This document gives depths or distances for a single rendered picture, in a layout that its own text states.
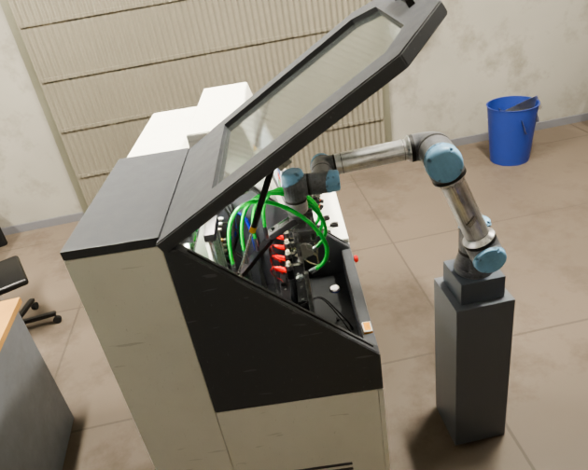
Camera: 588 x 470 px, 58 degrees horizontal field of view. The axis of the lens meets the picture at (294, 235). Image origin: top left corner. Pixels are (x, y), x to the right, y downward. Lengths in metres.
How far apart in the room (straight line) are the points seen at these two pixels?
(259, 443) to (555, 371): 1.71
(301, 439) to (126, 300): 0.83
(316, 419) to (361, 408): 0.16
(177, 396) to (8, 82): 3.93
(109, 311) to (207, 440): 0.64
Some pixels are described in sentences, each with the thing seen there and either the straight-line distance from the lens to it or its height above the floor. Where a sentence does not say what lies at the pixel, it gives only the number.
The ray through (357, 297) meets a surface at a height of 0.95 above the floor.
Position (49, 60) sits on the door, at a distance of 5.12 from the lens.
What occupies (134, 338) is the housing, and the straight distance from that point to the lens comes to 1.72.
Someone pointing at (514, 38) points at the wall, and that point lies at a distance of 5.71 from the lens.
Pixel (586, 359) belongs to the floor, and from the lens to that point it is 3.24.
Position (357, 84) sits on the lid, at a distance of 1.32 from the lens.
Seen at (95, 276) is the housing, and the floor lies 1.41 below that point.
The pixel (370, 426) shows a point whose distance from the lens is 2.01.
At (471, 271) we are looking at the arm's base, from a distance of 2.15.
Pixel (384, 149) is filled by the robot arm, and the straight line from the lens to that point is 1.87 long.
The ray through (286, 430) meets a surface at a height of 0.66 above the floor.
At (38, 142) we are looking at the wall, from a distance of 5.41.
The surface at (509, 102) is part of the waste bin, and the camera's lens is 5.45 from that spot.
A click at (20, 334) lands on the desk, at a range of 2.90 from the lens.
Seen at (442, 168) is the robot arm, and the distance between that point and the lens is 1.75.
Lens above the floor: 2.17
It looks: 30 degrees down
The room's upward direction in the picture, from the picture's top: 10 degrees counter-clockwise
